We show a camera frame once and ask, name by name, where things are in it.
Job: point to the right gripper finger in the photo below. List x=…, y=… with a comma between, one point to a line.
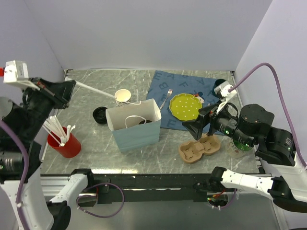
x=206, y=110
x=195, y=127

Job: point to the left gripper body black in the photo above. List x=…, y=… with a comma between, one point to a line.
x=40, y=102

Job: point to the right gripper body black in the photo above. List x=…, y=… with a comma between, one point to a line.
x=222, y=121

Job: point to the single white paper straw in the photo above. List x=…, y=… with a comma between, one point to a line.
x=94, y=89

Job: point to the black cup lid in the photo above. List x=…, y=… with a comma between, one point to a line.
x=145, y=121

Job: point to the light blue paper bag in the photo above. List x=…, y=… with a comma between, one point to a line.
x=123, y=121

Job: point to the stack of brown paper cups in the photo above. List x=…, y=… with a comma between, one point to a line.
x=122, y=97

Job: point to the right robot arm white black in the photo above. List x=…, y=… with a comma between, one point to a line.
x=252, y=126

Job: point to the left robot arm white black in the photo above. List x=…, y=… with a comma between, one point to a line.
x=20, y=176

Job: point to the yellow plate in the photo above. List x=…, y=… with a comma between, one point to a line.
x=185, y=106

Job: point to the dark green enamel mug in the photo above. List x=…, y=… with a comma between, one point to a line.
x=218, y=83

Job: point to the stack of black lids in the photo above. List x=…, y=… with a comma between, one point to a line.
x=99, y=115

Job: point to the silver fork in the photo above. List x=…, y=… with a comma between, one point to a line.
x=167, y=96

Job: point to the blue letter-print cloth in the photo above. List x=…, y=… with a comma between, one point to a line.
x=200, y=87

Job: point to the red cup holder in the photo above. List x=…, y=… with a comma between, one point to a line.
x=71, y=148

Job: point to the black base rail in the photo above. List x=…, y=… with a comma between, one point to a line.
x=153, y=187

